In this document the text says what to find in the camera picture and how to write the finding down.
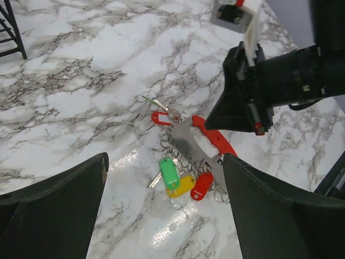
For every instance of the yellow key cap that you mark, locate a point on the yellow key cap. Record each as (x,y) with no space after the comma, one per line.
(187,183)

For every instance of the green key tag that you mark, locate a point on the green key tag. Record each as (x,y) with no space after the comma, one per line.
(169,173)

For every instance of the green plastic strip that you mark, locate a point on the green plastic strip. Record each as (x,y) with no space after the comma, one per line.
(149,100)

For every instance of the red key tag on organizer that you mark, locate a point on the red key tag on organizer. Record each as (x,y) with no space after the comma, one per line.
(202,185)

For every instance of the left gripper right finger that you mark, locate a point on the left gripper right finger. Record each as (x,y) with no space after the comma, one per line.
(275,219)

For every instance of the metal key organizer red handle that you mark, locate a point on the metal key organizer red handle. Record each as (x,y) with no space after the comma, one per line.
(184,144)

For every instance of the aluminium rail frame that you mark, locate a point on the aluminium rail frame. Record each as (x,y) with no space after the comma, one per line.
(333,183)

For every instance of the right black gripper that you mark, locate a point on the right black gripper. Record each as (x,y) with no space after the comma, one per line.
(298,79)

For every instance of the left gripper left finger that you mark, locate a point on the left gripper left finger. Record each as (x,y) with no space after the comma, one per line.
(55,217)

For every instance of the black wire shelf rack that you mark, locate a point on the black wire shelf rack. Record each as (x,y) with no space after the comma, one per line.
(9,25)

